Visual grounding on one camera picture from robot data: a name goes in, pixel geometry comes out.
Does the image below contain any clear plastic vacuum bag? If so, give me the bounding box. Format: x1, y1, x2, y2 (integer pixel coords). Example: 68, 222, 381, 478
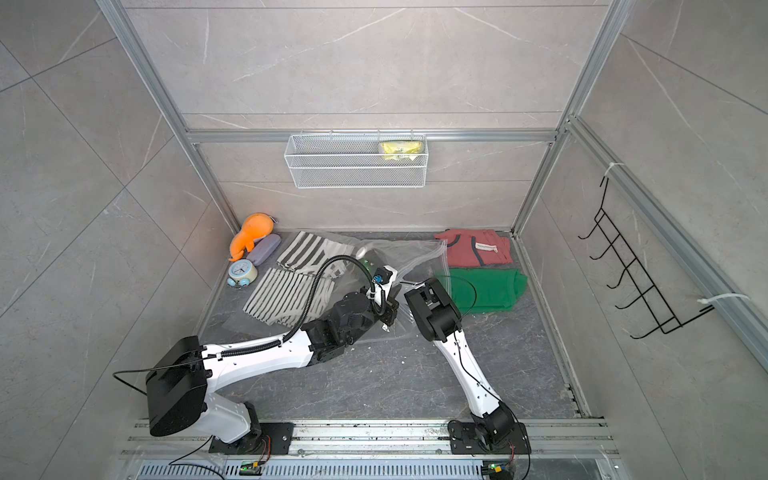
205, 230, 448, 344

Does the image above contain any green ribbed garment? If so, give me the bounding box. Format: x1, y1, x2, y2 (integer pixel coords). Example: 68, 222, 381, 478
437, 268, 528, 315

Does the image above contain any striped tank top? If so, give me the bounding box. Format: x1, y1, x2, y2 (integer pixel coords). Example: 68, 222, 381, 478
277, 231, 354, 275

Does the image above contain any red garment with dark trim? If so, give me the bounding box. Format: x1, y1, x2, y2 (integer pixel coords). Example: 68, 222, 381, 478
434, 229, 513, 268

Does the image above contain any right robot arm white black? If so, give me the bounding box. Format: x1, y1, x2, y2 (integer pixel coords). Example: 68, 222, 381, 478
404, 278, 518, 450

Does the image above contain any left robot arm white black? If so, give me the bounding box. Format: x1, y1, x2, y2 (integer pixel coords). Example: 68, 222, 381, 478
145, 285, 401, 444

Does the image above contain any large striped white garment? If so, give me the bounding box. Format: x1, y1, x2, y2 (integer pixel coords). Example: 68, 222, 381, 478
243, 268, 315, 327

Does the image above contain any purple fabric glasses case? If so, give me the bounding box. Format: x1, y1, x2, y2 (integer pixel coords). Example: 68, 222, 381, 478
246, 233, 282, 267

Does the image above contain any blue cream alarm clock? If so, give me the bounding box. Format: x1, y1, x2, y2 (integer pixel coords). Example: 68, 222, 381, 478
226, 259, 258, 288

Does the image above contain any orange plush toy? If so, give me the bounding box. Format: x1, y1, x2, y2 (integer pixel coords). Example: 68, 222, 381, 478
229, 213, 275, 262

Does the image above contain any yellow item in basket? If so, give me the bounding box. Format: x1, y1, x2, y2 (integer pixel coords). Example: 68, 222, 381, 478
378, 140, 424, 161

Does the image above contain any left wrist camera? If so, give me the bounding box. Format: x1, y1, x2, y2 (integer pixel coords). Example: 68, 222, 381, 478
373, 265, 398, 298

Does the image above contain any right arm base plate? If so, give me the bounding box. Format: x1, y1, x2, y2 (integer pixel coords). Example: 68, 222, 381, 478
447, 420, 531, 455

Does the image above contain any white wire mesh basket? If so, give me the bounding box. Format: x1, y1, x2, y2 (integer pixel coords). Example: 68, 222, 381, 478
284, 132, 429, 189

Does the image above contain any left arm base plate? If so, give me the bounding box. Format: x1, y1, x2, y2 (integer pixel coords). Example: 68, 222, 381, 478
208, 422, 295, 456

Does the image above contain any aluminium mounting rail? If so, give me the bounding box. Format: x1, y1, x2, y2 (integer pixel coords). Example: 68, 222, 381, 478
116, 418, 620, 460

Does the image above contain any black wire hook rack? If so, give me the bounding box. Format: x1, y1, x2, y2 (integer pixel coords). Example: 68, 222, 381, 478
577, 177, 715, 340

